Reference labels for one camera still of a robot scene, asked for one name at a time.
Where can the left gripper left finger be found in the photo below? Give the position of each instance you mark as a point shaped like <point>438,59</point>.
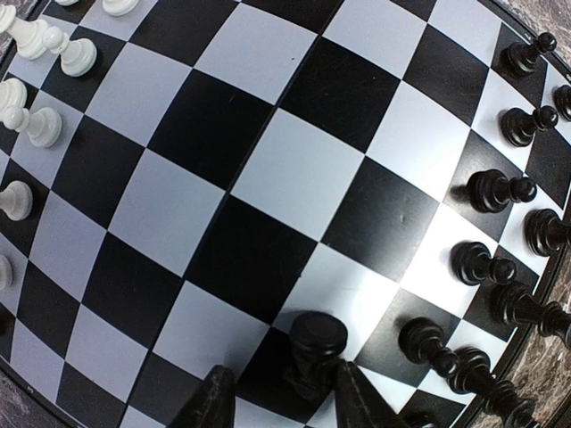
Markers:
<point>213,404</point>

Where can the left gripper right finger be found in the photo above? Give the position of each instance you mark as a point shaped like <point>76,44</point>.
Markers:
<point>358,403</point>

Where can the black chess pawn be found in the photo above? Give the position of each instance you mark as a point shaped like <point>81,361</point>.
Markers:
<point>522,58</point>
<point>421,341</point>
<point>491,191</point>
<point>317,339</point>
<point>472,263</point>

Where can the black chess piece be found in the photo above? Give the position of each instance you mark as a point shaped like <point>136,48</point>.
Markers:
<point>500,398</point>
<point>513,304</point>
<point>519,128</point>

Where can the black white chessboard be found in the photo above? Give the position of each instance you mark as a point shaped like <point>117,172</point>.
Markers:
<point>227,165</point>

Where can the black chess knight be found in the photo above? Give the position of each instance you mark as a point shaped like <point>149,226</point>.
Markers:
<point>545,232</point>

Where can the white pawn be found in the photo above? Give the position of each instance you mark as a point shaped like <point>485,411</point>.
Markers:
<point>43,126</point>
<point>77,57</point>
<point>16,200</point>

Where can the white bishop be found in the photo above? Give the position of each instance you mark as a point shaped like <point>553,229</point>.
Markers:
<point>12,93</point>

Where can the white king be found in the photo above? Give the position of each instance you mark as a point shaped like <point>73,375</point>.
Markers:
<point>28,35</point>

